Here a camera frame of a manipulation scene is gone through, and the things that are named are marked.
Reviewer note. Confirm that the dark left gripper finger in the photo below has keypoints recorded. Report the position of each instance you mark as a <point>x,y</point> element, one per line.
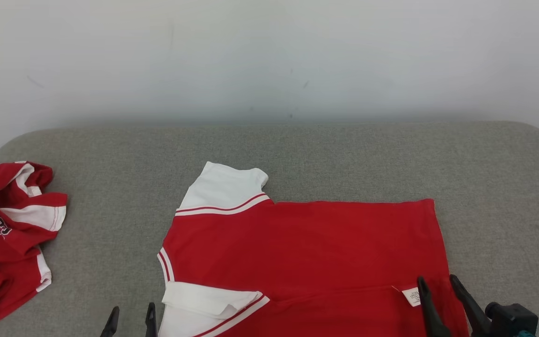
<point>110,325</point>
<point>151,323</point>

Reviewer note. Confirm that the red t-shirt white sleeves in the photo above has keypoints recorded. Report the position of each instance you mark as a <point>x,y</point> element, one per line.
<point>307,252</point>

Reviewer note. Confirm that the grey fabric sofa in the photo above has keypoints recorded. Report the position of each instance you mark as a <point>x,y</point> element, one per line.
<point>344,159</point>

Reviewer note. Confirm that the red shorts white trim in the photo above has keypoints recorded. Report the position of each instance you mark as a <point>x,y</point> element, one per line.
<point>3,262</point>

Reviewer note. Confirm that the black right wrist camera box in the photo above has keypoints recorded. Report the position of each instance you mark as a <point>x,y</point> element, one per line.
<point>513,320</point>

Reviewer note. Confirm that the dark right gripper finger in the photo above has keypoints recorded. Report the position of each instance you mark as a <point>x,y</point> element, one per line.
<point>473,313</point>
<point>432,316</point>

